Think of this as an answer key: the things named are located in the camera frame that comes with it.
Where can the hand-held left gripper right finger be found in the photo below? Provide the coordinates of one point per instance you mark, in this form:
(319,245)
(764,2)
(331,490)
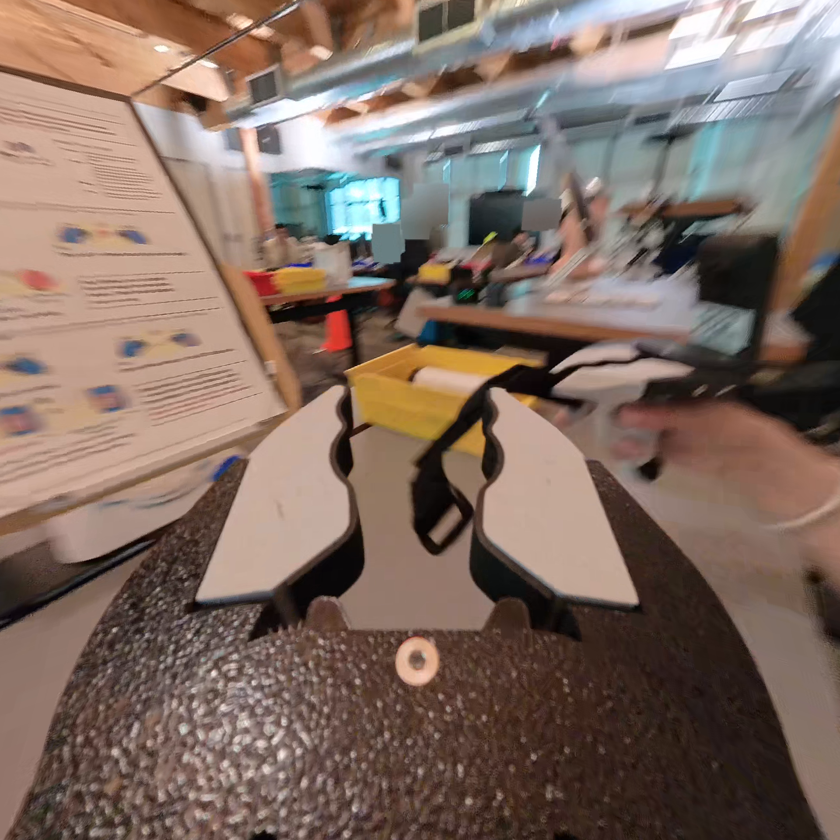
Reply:
(558,525)

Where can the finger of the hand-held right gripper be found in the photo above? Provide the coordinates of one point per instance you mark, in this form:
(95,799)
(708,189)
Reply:
(597,355)
(630,378)

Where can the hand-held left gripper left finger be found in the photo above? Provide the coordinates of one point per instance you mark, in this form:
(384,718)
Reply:
(276,525)

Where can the white cylinder with black cap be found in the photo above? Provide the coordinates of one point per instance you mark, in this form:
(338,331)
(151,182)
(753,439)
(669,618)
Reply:
(446,381)

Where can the yellow plastic bin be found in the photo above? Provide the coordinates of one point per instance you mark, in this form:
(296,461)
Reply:
(394,407)
(302,281)

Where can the person's right forearm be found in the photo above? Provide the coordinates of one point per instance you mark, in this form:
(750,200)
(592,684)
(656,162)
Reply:
(827,558)

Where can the person's right hand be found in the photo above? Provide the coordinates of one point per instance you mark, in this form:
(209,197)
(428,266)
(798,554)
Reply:
(735,453)

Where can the grey desk with wooden edge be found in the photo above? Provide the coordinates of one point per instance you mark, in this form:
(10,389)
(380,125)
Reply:
(565,322)

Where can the blue clip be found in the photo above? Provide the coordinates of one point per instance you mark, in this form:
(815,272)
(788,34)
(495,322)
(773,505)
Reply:
(226,466)

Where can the white stand base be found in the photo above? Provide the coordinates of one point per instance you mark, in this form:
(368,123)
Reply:
(118,519)

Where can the orange traffic cone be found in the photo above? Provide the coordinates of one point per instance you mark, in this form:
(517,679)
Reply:
(337,335)

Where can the red plastic bin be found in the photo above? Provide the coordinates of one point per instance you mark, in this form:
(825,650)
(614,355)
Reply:
(263,282)

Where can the instruction sheet board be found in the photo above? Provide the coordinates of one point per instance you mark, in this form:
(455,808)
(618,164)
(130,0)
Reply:
(105,289)

